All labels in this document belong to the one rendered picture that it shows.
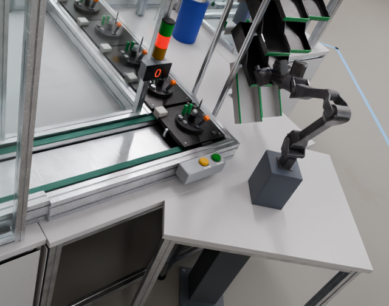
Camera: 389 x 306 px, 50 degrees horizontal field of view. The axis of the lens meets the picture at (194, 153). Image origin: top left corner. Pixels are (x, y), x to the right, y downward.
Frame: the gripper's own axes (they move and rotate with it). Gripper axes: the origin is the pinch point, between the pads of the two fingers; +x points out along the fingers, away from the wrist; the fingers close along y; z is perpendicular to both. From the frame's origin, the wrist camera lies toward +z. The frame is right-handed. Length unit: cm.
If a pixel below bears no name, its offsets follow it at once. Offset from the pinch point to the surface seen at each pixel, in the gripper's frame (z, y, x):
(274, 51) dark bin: 9.9, -0.1, -1.4
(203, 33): -16, -44, 101
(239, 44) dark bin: 7.8, 4.6, 15.1
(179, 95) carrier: -20.5, 22.3, 30.6
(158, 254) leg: -61, 62, -20
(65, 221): -39, 94, -9
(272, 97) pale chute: -19.1, -19.7, 9.9
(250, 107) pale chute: -20.8, -2.7, 7.7
